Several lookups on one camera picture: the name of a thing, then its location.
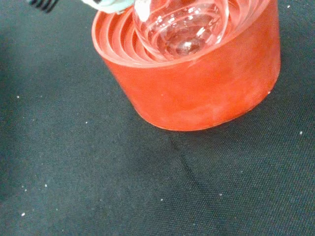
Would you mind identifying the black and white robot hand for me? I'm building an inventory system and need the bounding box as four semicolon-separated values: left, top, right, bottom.
29;0;151;22

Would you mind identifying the black bench cloth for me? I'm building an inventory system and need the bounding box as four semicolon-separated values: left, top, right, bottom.
0;0;315;236

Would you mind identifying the red flask ring stand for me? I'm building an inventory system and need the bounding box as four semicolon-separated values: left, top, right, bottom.
91;0;282;132

